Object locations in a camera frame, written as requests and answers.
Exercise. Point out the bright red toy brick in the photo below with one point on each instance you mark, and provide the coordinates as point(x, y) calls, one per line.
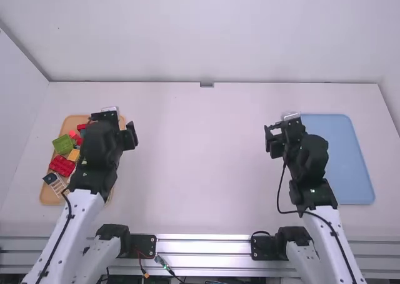
point(75, 136)

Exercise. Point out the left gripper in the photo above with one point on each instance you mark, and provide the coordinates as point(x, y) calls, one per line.
point(107, 118)

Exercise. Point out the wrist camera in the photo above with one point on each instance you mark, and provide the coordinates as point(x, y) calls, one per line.
point(110, 109)
point(292, 115)

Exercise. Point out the yellow toy brick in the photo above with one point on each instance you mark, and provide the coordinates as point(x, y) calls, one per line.
point(74, 155)

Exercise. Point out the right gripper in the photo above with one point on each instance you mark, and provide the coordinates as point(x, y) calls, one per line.
point(290, 132)

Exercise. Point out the blue mat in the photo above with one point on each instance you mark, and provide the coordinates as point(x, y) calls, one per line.
point(347, 159)

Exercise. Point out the large red toy brick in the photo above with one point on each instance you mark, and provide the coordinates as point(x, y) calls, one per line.
point(62, 165)

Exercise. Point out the small red toy brick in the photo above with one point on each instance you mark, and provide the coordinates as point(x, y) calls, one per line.
point(82, 127)

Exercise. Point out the clear toy window brick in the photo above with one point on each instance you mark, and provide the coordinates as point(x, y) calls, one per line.
point(59, 187)

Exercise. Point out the green toy brick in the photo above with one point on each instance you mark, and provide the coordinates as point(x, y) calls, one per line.
point(63, 144)

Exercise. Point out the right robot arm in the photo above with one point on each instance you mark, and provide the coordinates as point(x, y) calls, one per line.
point(322, 231)

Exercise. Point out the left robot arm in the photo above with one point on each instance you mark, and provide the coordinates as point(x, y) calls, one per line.
point(78, 221)

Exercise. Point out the tan tray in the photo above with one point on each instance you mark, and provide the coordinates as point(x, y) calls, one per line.
point(50, 199)

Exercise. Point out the silver rails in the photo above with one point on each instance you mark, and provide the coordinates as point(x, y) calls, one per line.
point(203, 249)

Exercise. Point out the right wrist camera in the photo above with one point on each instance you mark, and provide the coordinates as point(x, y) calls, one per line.
point(292, 115)

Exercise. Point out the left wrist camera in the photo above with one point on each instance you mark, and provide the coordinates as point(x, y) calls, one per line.
point(110, 109)

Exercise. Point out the black toy brick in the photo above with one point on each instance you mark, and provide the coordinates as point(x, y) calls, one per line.
point(50, 179)

